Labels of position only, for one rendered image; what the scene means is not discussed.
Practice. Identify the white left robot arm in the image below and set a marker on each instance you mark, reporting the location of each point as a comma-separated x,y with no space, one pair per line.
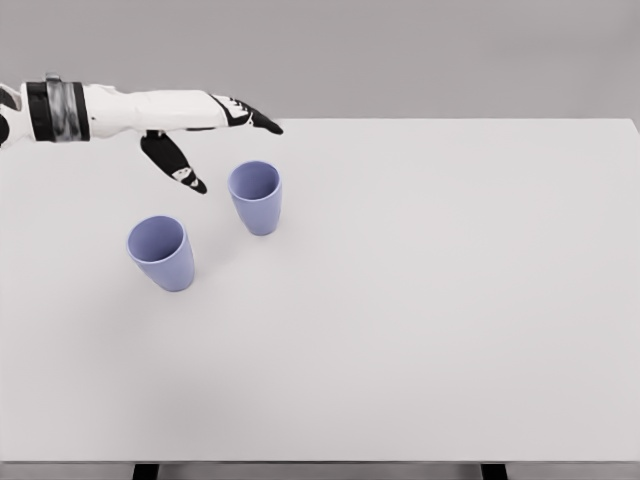
60,111

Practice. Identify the lavender plastic cup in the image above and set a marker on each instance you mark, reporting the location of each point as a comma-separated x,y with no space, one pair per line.
162,255
256,197

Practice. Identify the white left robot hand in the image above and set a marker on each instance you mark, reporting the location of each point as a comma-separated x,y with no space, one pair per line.
180,109

